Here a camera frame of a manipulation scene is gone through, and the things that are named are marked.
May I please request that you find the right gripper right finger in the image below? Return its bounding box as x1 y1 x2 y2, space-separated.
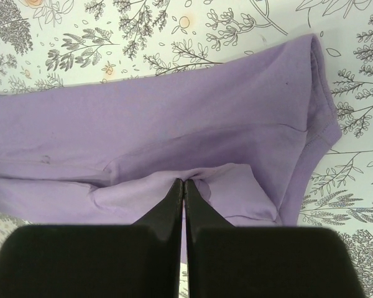
185 180 364 298

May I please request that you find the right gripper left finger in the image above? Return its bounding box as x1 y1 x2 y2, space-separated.
0 179 183 297

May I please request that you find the purple t shirt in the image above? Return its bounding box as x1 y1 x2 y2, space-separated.
0 33 343 264

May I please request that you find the floral patterned table mat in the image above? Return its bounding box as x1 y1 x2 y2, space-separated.
0 1 373 297

